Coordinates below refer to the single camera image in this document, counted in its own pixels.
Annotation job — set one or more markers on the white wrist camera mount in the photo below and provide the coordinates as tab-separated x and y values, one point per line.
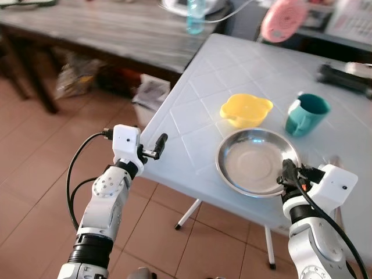
125	145
334	189

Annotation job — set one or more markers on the shiny silver object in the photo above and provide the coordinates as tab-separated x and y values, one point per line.
360	68

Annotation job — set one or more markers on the white calendar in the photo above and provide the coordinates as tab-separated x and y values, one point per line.
351	20

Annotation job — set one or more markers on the steel spoon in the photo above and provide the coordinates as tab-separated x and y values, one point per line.
335	160

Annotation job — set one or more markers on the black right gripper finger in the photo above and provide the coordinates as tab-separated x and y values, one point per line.
289	167

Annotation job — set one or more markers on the teal plastic cup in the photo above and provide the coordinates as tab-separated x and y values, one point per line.
305	116

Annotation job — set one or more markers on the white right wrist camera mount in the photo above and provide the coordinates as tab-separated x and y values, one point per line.
334	189

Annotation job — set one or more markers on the pale blue plastic table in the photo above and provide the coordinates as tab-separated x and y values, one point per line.
244	70

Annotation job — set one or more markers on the crumpled snack bag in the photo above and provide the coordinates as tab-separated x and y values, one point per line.
78	75

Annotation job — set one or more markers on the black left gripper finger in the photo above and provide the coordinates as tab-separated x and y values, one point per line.
161	144

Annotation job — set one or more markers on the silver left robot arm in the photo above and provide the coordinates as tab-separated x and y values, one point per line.
107	200

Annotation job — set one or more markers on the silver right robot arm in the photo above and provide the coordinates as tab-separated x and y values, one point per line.
311	250

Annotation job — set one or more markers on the yellow plastic bowl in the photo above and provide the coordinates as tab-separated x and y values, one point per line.
245	109

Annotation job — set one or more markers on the pink round fan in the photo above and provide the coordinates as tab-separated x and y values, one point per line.
283	20

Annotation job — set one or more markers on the grey wooden table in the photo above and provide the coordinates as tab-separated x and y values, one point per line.
104	35

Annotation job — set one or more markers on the clear plastic water bottle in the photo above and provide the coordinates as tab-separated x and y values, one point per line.
196	17

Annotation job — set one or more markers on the white appliance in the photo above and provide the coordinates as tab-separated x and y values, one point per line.
174	6

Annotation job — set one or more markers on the round steel plate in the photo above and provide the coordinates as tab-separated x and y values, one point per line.
253	163

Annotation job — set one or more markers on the black oblong object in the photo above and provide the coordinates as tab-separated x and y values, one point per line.
343	78

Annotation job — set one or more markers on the white plastic bag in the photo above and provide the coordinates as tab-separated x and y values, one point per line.
152	96

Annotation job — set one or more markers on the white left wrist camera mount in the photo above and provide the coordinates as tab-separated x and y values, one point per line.
125	145

